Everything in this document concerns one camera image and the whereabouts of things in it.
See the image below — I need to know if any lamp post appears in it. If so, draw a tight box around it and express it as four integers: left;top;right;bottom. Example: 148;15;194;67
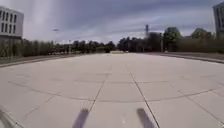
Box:
52;27;60;44

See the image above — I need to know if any grey building with windows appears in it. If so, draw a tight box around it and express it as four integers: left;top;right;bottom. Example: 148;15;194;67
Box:
212;1;224;34

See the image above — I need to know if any row of trees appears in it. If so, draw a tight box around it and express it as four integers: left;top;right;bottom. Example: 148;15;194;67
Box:
0;27;224;59

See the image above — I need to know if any white curved office building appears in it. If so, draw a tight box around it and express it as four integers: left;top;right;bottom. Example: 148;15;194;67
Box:
0;5;25;43

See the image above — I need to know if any tall thin tower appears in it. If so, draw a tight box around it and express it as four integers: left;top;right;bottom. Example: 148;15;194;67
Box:
144;23;150;36

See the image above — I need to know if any robot's own part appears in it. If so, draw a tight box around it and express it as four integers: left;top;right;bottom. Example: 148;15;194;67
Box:
71;108;90;128
135;107;156;128

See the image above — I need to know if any pale slab paved plaza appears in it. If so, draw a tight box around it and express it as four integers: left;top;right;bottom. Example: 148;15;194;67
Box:
0;52;224;128

